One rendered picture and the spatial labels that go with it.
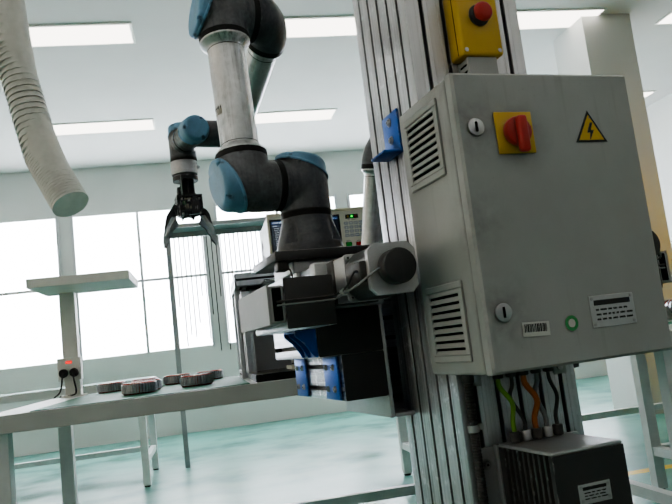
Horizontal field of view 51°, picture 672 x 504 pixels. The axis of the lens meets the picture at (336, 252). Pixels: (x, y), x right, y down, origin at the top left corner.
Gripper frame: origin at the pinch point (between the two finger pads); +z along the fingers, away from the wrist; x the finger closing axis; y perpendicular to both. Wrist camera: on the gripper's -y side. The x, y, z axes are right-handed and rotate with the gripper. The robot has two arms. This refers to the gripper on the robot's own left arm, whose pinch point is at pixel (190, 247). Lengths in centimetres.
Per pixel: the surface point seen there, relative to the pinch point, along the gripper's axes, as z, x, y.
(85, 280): -3, -30, -79
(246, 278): 5.8, 23.3, -40.6
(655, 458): 101, 209, -71
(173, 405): 43.7, -7.9, -8.5
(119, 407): 42.3, -22.4, -10.6
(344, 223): -11, 61, -38
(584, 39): -194, 373, -259
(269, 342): 28, 32, -54
